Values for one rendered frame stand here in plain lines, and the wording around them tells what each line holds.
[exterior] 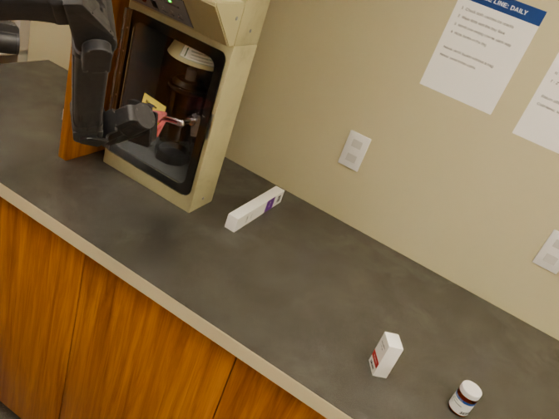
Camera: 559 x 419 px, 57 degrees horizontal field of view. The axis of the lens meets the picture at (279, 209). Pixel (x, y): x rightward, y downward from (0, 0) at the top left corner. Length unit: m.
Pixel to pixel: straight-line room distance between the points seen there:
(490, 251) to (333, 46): 0.76
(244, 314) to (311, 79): 0.79
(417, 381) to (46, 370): 1.05
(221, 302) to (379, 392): 0.39
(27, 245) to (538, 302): 1.42
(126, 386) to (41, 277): 0.37
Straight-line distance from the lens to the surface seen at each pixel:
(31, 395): 1.85
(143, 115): 1.14
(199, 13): 1.21
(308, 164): 1.70
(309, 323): 1.22
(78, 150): 1.59
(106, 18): 0.78
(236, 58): 1.29
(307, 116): 1.67
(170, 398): 1.39
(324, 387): 1.10
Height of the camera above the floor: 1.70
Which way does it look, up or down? 28 degrees down
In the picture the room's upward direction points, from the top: 20 degrees clockwise
